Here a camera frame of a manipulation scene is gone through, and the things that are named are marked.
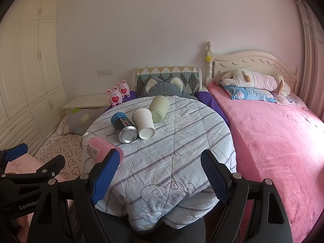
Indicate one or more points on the pink embroidered pillow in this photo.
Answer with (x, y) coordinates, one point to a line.
(293, 101)

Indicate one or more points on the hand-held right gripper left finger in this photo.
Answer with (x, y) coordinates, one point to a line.
(106, 176)

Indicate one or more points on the grey flower pillow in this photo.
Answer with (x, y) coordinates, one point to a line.
(76, 121)

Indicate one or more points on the light pink cloth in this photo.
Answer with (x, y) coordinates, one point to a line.
(21, 165)

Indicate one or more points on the pale curtain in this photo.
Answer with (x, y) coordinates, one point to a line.
(313, 55)

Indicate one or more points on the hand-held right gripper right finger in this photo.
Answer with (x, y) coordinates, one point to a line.
(215, 176)

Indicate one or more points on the striped white quilt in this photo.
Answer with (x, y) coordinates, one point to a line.
(177, 157)

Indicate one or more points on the grey plush cat cushion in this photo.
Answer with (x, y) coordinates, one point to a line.
(162, 89)

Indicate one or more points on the cream wooden headboard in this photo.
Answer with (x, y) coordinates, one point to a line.
(253, 60)

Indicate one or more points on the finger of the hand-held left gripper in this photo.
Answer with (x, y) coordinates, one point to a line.
(52, 164)
(17, 151)

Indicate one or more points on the white wall socket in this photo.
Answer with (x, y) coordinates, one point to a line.
(104, 72)

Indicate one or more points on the yellow star sticker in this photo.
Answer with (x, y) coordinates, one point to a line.
(208, 58)

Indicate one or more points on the cream wardrobe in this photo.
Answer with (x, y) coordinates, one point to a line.
(30, 81)

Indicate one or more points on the blue printed pillow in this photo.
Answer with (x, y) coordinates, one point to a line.
(248, 94)

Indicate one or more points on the pink blanket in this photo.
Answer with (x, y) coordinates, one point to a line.
(265, 144)

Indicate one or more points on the heart print bed sheet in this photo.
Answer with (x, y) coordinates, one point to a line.
(68, 154)

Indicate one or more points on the pale green cup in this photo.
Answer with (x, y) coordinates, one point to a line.
(159, 106)

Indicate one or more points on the cream nightstand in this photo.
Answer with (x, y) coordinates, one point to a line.
(86, 101)

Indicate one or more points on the pink plush animal toy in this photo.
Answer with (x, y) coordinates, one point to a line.
(255, 81)

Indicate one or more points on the white paper cup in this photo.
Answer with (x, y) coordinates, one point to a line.
(143, 121)

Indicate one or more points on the diamond patterned quilted cover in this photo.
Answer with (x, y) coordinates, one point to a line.
(188, 75)

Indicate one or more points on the blue and black can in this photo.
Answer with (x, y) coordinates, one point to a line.
(121, 124)

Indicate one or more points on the pink bunny toy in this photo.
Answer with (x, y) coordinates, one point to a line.
(124, 89)
(115, 97)

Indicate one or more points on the clear cup with pink label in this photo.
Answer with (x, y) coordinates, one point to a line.
(97, 146)

